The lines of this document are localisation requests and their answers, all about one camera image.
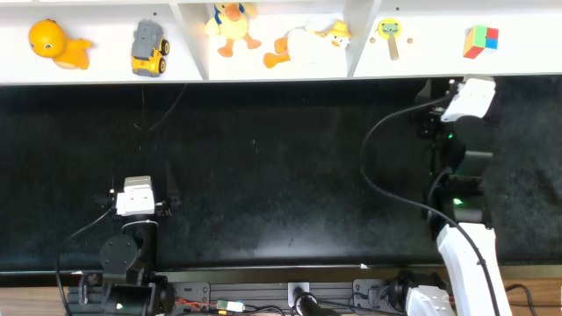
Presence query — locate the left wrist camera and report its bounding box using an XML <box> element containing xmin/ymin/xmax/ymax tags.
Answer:
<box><xmin>115</xmin><ymin>175</ymin><xmax>156</xmax><ymax>218</ymax></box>

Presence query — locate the yellow rattle drum toy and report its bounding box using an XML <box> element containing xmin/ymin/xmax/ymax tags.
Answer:
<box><xmin>368</xmin><ymin>17</ymin><xmax>414</xmax><ymax>62</ymax></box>

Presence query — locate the white plush duck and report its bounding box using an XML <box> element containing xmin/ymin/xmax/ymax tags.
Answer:
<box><xmin>262</xmin><ymin>19</ymin><xmax>352</xmax><ymax>70</ymax></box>

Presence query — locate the mounting rail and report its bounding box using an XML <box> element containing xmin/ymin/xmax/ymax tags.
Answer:
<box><xmin>65</xmin><ymin>274</ymin><xmax>537</xmax><ymax>316</ymax></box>

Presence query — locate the many-coloured puzzle cube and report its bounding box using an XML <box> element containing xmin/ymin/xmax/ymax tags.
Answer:
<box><xmin>462</xmin><ymin>24</ymin><xmax>501</xmax><ymax>61</ymax></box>

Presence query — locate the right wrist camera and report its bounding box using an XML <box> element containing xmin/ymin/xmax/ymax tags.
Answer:
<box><xmin>439</xmin><ymin>75</ymin><xmax>498</xmax><ymax>124</ymax></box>

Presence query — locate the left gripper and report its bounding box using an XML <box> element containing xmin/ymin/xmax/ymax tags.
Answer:
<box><xmin>94</xmin><ymin>158</ymin><xmax>182</xmax><ymax>219</ymax></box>

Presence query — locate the grey and yellow toy truck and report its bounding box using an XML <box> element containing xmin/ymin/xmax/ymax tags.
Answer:
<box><xmin>130</xmin><ymin>18</ymin><xmax>171</xmax><ymax>78</ymax></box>

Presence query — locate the yellow plush duck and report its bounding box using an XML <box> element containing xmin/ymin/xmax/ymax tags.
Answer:
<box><xmin>204</xmin><ymin>2</ymin><xmax>263</xmax><ymax>59</ymax></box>

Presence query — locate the white shelf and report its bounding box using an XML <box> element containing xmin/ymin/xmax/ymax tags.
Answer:
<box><xmin>0</xmin><ymin>0</ymin><xmax>562</xmax><ymax>87</ymax></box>

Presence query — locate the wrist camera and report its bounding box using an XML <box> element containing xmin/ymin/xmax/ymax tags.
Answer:
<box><xmin>115</xmin><ymin>175</ymin><xmax>156</xmax><ymax>218</ymax></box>
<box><xmin>439</xmin><ymin>75</ymin><xmax>498</xmax><ymax>124</ymax></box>

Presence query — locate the yellow rubber duck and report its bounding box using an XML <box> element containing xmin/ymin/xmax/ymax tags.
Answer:
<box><xmin>28</xmin><ymin>18</ymin><xmax>94</xmax><ymax>71</ymax></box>

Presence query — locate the black cable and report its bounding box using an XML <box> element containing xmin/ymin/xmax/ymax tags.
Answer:
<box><xmin>359</xmin><ymin>93</ymin><xmax>502</xmax><ymax>316</ymax></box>
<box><xmin>55</xmin><ymin>205</ymin><xmax>118</xmax><ymax>316</ymax></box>

